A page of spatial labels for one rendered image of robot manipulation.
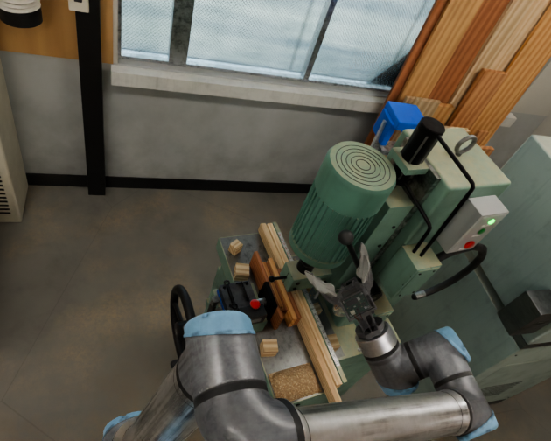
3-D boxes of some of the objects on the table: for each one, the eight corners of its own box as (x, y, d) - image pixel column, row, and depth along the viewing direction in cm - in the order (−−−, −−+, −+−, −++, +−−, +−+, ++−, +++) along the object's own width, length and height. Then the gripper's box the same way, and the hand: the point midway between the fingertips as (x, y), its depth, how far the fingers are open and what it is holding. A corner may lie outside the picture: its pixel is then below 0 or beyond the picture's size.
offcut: (273, 344, 131) (276, 339, 128) (275, 356, 128) (278, 351, 126) (259, 345, 129) (262, 339, 127) (261, 357, 127) (264, 351, 124)
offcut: (233, 280, 142) (235, 274, 139) (233, 269, 145) (235, 262, 142) (247, 282, 143) (249, 276, 140) (247, 270, 146) (249, 263, 143)
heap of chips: (268, 374, 124) (271, 369, 122) (310, 362, 130) (313, 357, 127) (278, 405, 119) (282, 401, 117) (321, 391, 125) (326, 387, 123)
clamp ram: (240, 299, 137) (246, 284, 130) (261, 295, 140) (268, 281, 134) (248, 325, 132) (255, 311, 126) (270, 320, 135) (278, 306, 129)
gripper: (414, 319, 97) (376, 243, 95) (336, 357, 99) (296, 283, 96) (404, 306, 106) (368, 235, 103) (332, 340, 107) (296, 272, 105)
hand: (332, 255), depth 103 cm, fingers open, 14 cm apart
